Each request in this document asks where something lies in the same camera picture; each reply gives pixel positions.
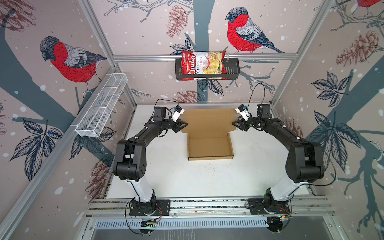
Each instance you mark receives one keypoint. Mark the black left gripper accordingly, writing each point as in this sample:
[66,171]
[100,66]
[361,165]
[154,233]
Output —
[177,125]

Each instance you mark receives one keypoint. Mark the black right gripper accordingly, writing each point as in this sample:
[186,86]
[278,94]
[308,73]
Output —
[242,125]

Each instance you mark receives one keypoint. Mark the brown cardboard paper box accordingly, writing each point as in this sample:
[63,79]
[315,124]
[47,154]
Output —
[208,133]

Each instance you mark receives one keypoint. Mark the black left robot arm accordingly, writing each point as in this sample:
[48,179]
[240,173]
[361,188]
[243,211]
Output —
[130,162]

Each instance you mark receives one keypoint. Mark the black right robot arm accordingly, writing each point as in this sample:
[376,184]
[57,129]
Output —
[304,163]

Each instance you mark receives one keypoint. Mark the red cassava chips bag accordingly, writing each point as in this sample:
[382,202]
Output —
[203,63]

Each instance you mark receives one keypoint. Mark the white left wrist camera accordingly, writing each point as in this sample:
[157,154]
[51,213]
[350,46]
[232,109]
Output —
[177,112]

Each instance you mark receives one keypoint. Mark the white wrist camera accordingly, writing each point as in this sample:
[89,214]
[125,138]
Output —
[177,112]
[243,111]

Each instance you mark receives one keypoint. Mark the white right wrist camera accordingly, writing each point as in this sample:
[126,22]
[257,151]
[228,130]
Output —
[243,111]

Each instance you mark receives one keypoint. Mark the black wire wall basket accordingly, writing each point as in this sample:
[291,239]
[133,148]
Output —
[231,66]

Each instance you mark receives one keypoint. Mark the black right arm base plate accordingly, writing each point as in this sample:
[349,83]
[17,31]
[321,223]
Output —
[260,206]

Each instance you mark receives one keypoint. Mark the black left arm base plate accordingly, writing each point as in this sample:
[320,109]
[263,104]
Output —
[155,208]

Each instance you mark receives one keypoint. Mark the white mesh wall shelf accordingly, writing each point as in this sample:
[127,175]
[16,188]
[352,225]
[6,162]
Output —
[98,114]

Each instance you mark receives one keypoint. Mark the aluminium front rail frame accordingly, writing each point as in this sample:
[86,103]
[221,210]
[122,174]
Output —
[203,213]

